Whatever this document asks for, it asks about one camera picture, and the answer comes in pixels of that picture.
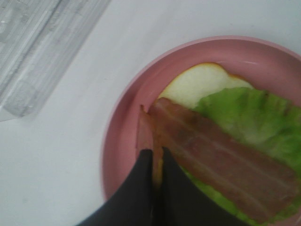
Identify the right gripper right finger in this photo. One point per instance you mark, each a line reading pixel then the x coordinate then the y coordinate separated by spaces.
pixel 185 204

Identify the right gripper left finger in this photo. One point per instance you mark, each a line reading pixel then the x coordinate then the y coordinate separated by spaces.
pixel 131 205

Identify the bacon strip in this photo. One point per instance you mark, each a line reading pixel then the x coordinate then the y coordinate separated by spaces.
pixel 147 138
pixel 245 181

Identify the green lettuce leaf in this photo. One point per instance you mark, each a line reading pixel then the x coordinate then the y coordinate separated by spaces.
pixel 255 117

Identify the bread slice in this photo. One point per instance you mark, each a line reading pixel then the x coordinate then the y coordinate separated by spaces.
pixel 199 81

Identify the pink round plate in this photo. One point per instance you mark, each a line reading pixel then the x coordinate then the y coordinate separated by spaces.
pixel 265 65

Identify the left clear plastic tray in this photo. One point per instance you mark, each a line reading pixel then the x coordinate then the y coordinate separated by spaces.
pixel 38 41

